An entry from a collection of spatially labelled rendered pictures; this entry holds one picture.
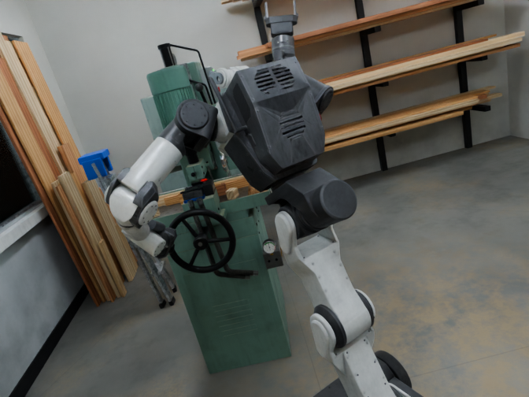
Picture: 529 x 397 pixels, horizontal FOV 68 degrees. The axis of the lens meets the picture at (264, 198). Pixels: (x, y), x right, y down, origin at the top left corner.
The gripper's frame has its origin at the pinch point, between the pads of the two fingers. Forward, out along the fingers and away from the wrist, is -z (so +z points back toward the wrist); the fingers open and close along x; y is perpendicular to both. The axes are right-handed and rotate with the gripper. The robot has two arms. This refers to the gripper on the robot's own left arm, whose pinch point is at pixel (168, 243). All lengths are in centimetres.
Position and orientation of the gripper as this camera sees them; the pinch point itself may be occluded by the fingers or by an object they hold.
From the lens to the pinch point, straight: 160.5
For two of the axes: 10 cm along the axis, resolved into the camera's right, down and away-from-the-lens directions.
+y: -9.0, -4.1, 1.7
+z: -1.0, -1.9, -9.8
